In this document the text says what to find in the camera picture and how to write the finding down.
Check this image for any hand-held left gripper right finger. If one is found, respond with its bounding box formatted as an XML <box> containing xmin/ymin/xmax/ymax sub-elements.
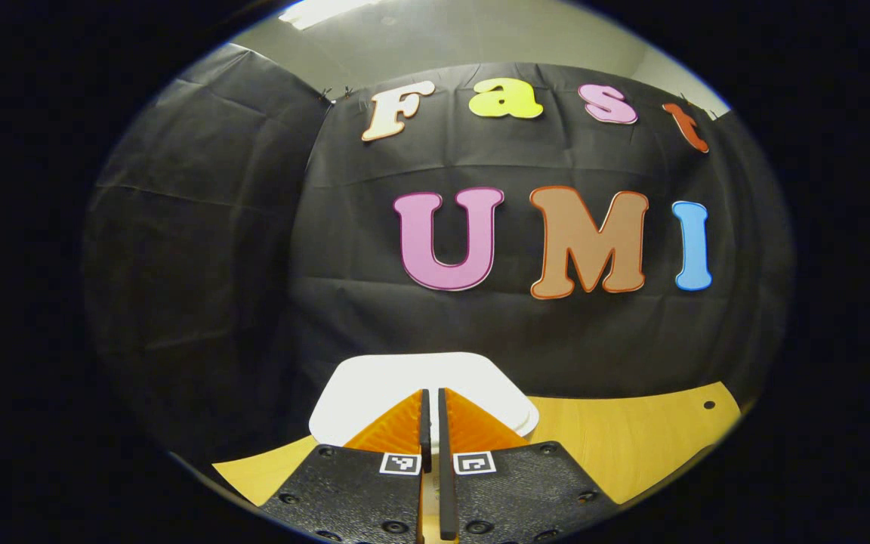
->
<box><xmin>438</xmin><ymin>387</ymin><xmax>622</xmax><ymax>544</ymax></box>

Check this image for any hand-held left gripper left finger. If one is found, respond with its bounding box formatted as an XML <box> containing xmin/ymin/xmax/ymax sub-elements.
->
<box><xmin>260</xmin><ymin>388</ymin><xmax>433</xmax><ymax>544</ymax></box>

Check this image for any white desktop garbage bin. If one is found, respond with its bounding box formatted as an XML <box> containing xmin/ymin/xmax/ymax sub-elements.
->
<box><xmin>308</xmin><ymin>352</ymin><xmax>541</xmax><ymax>456</ymax></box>

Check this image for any wooden desktop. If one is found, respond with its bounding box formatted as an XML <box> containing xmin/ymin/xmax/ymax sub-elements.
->
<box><xmin>212</xmin><ymin>382</ymin><xmax>742</xmax><ymax>544</ymax></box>

